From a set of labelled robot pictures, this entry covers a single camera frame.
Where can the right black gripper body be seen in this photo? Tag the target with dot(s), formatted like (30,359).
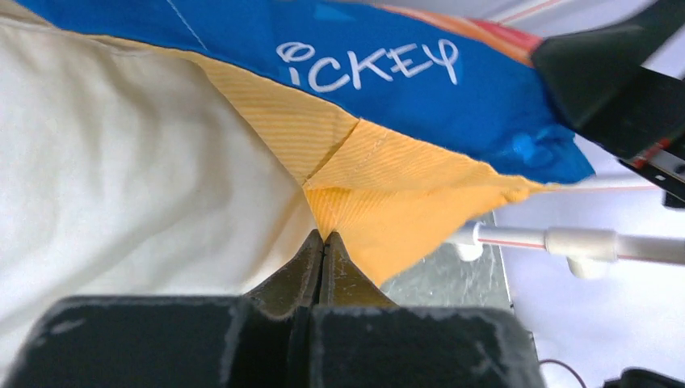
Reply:
(665,170)

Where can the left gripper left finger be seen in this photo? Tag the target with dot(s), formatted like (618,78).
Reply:
(257,339)

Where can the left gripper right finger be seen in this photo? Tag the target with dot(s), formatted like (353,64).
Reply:
(359,338)

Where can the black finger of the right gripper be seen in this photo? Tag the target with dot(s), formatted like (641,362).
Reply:
(600,89)

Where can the yellow blue pillowcase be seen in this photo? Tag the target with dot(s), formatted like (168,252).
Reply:
(399,125)

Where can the white pillow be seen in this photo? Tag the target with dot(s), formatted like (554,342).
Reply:
(127,172)

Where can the white PVC pipe frame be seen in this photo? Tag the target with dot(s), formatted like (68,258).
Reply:
(578,246)

